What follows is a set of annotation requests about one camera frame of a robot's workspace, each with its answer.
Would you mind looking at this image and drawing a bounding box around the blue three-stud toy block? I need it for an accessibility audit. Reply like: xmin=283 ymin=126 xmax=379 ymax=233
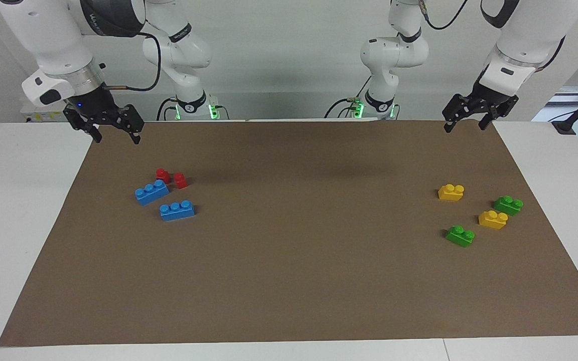
xmin=160 ymin=200 xmax=196 ymax=222
xmin=135 ymin=179 xmax=170 ymax=207

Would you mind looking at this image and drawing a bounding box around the green two-stud toy block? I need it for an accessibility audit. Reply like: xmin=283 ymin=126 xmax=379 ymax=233
xmin=445 ymin=226 xmax=476 ymax=248
xmin=494 ymin=196 xmax=524 ymax=217

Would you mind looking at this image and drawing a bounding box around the yellow two-stud toy block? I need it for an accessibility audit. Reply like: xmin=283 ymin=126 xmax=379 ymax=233
xmin=478 ymin=210 xmax=509 ymax=230
xmin=438 ymin=184 xmax=465 ymax=202

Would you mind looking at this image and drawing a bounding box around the white power box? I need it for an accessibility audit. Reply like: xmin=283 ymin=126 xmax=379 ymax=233
xmin=21 ymin=103 xmax=71 ymax=123

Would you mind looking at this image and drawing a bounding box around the brown table mat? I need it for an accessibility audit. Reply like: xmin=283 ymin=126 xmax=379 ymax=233
xmin=0 ymin=119 xmax=578 ymax=347

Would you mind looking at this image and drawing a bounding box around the black right base cable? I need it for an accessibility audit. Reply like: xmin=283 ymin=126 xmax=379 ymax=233
xmin=156 ymin=98 xmax=177 ymax=121

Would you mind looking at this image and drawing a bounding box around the black base cable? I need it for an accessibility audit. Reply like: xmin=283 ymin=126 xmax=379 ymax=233
xmin=324 ymin=96 xmax=363 ymax=120
xmin=156 ymin=98 xmax=177 ymax=121

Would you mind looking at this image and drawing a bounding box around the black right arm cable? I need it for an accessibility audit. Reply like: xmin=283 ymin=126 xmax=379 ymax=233
xmin=102 ymin=31 xmax=163 ymax=92

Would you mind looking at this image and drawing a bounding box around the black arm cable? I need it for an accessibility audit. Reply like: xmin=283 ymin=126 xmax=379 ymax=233
xmin=418 ymin=0 xmax=471 ymax=30
xmin=102 ymin=31 xmax=163 ymax=92

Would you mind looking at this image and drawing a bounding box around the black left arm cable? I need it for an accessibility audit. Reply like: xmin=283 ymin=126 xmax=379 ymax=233
xmin=418 ymin=0 xmax=471 ymax=30

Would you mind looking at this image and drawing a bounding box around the black left base cable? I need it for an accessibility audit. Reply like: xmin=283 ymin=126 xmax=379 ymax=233
xmin=324 ymin=96 xmax=363 ymax=120

